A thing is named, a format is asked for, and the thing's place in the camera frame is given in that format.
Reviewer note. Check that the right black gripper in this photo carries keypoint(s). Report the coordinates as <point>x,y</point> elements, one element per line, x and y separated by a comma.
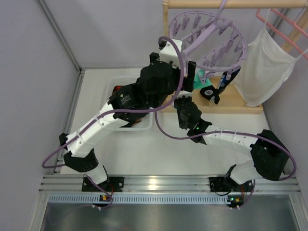
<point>184,103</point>

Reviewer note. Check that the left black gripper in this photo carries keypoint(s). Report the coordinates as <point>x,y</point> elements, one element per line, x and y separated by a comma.
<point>182,72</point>

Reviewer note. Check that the mint green sock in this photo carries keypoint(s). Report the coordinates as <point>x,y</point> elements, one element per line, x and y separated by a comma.
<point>200,81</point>

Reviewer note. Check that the black sport sock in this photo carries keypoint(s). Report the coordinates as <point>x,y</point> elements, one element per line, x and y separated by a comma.
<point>211,93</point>

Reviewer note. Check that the purple round clip hanger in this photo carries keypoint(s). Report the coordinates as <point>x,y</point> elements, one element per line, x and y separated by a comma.
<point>210,40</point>

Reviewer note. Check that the red yellow argyle sock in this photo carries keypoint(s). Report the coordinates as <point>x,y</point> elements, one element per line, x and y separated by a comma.
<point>116,88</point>

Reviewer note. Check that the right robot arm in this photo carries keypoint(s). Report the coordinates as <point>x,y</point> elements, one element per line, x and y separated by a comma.
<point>268,156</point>

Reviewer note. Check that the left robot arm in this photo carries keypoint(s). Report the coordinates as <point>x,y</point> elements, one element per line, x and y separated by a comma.
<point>129,103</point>

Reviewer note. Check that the pink clothes hanger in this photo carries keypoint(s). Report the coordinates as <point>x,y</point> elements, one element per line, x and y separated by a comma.
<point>290,31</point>

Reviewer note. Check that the white plastic basket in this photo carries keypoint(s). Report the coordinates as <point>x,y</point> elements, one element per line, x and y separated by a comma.
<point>146,122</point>

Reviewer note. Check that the wooden rack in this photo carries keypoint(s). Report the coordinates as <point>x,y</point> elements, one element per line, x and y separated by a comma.
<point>231,101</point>

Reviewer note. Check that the white mesh laundry bag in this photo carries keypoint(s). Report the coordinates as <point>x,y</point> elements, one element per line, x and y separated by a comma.
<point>266,67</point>

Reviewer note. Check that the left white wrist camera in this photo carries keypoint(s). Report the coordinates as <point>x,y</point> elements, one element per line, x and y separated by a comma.
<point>168,54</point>

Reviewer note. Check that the grey slotted cable duct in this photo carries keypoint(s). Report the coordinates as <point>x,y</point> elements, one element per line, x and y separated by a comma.
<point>144,199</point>

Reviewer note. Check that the aluminium mounting rail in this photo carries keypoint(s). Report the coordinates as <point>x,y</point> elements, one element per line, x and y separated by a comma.
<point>163,184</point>

